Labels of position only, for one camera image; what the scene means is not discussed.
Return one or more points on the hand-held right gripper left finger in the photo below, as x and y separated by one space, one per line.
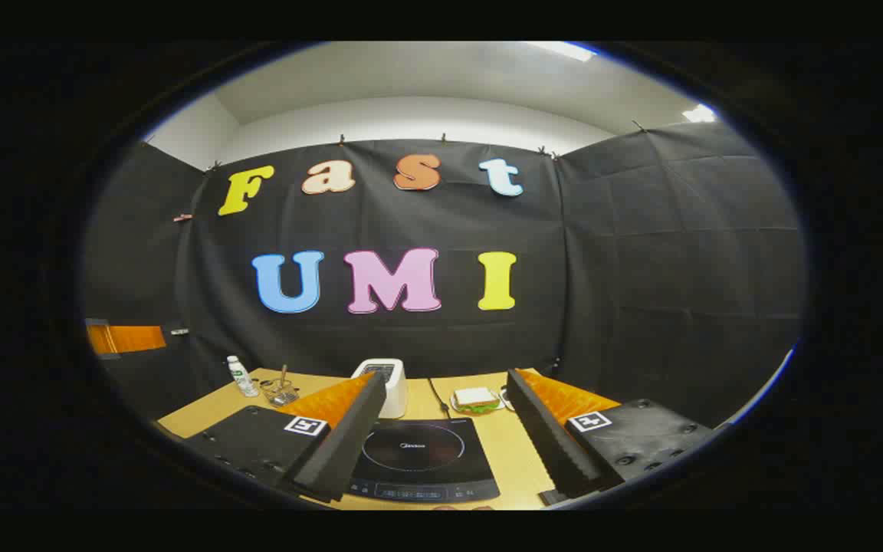
346 445

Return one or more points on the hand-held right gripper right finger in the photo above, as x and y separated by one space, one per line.
549 445

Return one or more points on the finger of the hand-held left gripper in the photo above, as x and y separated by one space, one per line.
131 339

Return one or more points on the black induction cooktop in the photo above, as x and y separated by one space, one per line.
411 452

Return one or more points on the white toaster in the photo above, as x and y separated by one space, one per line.
395 391

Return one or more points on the wooden spoon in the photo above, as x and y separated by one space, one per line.
283 376

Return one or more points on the white green-label drink bottle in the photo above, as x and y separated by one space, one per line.
242 379

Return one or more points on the ceiling light panel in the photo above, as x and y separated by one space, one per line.
698 113

